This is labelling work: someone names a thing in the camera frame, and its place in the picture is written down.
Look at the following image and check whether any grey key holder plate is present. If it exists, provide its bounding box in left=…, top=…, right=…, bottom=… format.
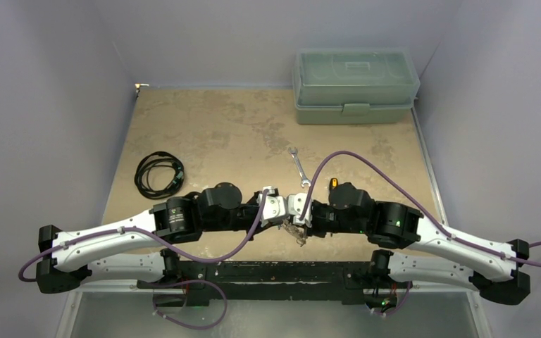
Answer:
left=278, top=220, right=307, bottom=247

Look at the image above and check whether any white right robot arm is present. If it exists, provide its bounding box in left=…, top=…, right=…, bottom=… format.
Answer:
left=303, top=183, right=531, bottom=306

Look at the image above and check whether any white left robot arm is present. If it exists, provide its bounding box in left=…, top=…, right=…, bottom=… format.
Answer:
left=30, top=182, right=282, bottom=294

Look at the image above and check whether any orange black screwdriver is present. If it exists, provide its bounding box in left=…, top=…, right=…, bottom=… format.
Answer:
left=328, top=177, right=339, bottom=192

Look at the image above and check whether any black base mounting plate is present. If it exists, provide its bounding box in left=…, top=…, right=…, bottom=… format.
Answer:
left=137, top=261, right=408, bottom=308

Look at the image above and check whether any silver open-end wrench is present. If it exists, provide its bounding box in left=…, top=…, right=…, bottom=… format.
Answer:
left=287, top=147, right=311, bottom=188

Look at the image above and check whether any green plastic toolbox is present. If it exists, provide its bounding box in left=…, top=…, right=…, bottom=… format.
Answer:
left=292, top=47, right=421, bottom=125

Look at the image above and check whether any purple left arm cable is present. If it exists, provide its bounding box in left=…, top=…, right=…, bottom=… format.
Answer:
left=18, top=189, right=271, bottom=283

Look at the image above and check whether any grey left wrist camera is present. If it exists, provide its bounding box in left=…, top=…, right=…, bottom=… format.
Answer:
left=256, top=186, right=288, bottom=228

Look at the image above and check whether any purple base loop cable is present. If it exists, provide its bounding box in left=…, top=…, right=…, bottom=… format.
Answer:
left=151, top=279, right=228, bottom=332

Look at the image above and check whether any coiled black cable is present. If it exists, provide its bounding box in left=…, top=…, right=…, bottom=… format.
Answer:
left=133, top=150, right=185, bottom=200

